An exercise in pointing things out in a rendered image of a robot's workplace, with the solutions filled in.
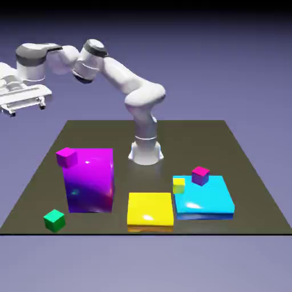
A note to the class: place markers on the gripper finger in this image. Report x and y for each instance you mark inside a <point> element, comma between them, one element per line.
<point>12,113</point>
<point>42,105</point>

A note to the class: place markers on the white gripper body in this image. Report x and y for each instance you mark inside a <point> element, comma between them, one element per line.
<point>25,95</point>

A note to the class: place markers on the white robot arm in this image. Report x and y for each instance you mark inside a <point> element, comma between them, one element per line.
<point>141,91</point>

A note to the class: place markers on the small magenta cube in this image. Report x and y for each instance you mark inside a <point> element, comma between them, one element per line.
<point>66,157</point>

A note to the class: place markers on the small green cube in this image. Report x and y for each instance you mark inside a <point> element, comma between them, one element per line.
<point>54,220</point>

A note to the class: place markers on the small yellow cube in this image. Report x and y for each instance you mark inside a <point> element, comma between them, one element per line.
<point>178,186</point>

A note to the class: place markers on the small pink cube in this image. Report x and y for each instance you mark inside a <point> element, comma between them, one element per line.
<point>200,176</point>

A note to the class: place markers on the large magenta box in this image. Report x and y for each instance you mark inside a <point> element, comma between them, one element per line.
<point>91,182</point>

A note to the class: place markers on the large yellow box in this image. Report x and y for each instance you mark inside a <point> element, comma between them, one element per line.
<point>149,209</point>

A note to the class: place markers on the large cyan box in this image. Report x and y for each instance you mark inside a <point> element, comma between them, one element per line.
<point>205,198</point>

